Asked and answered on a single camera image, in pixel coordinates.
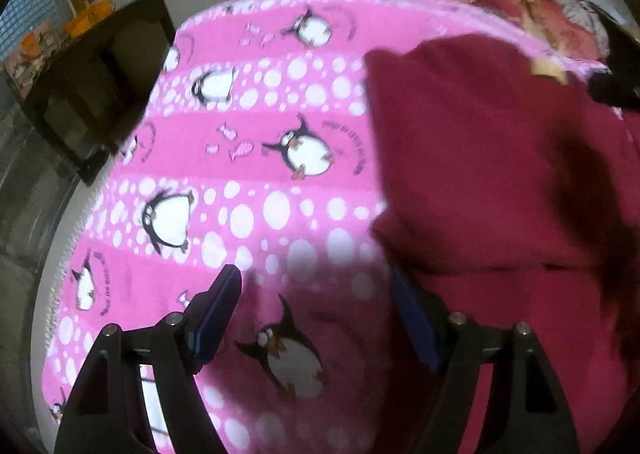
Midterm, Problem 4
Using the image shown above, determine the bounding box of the maroon shirt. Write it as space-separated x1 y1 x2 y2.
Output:
364 35 639 453

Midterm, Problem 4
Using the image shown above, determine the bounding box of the pink penguin blanket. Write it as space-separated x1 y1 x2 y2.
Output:
42 0 606 453

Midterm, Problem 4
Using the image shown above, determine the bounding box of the dark wooden side table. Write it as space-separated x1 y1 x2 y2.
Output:
21 0 176 185

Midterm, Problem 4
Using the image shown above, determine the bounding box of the orange bowl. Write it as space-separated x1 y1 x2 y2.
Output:
63 0 116 38

